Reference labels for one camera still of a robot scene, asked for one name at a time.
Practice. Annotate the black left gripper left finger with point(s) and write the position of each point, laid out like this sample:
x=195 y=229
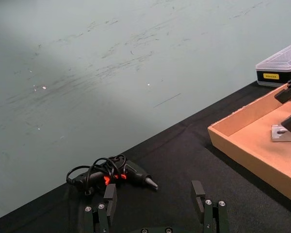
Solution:
x=110 y=199

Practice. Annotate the black table cloth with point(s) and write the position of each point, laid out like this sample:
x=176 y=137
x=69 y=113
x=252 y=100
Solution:
x=174 y=170

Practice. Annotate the shallow brown cardboard tray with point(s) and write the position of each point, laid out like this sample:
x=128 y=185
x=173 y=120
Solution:
x=262 y=148

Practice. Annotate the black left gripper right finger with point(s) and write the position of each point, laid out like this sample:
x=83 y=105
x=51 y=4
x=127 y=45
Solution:
x=198 y=194

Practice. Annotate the clear plastic case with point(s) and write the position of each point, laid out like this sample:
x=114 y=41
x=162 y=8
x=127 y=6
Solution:
x=279 y=64

